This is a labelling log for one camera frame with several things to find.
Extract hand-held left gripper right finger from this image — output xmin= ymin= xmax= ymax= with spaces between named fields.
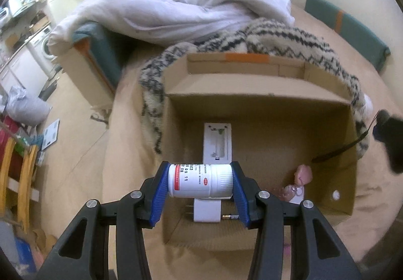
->
xmin=231 ymin=161 xmax=362 ymax=280

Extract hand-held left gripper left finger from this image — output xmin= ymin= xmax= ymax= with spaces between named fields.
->
xmin=36 ymin=161 xmax=170 ymax=280

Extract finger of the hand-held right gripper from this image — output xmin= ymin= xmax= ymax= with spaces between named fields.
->
xmin=372 ymin=109 xmax=403 ymax=174

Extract white pill bottle red label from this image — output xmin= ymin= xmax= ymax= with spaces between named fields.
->
xmin=167 ymin=163 xmax=234 ymax=199

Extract white rectangular device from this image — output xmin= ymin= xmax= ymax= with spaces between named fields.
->
xmin=203 ymin=123 xmax=232 ymax=165

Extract pink keychain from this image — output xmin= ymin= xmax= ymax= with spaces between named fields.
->
xmin=280 ymin=164 xmax=313 ymax=202

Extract cardboard box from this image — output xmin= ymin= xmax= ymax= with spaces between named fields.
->
xmin=160 ymin=52 xmax=359 ymax=244

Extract beige bed sheet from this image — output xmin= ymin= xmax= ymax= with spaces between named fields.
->
xmin=101 ymin=3 xmax=399 ymax=280

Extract teal cushion orange stripe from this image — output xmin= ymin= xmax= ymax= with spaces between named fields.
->
xmin=304 ymin=0 xmax=391 ymax=72
xmin=72 ymin=23 xmax=126 ymax=92

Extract white bathroom scale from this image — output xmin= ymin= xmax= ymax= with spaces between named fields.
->
xmin=40 ymin=118 xmax=60 ymax=151

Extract yellow wooden chair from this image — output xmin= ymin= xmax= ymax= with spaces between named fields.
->
xmin=0 ymin=137 xmax=40 ymax=230

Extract blue floor item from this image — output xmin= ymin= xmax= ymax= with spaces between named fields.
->
xmin=14 ymin=237 xmax=37 ymax=271

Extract black and cream patterned blanket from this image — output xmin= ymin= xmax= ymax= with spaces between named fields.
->
xmin=140 ymin=17 xmax=374 ymax=159

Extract black floor mat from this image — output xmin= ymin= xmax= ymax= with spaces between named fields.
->
xmin=39 ymin=80 xmax=59 ymax=101

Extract white stuffed bag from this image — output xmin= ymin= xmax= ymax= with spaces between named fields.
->
xmin=6 ymin=85 xmax=52 ymax=126

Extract white washing machine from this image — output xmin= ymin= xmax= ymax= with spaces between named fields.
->
xmin=30 ymin=27 xmax=59 ymax=77

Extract white kitchen cabinet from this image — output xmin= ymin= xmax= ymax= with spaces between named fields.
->
xmin=0 ymin=47 xmax=41 ymax=98

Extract white duvet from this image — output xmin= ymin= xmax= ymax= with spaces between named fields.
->
xmin=47 ymin=0 xmax=295 ymax=56

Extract beige wooden bed frame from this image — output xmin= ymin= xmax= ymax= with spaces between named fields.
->
xmin=58 ymin=44 xmax=115 ymax=101

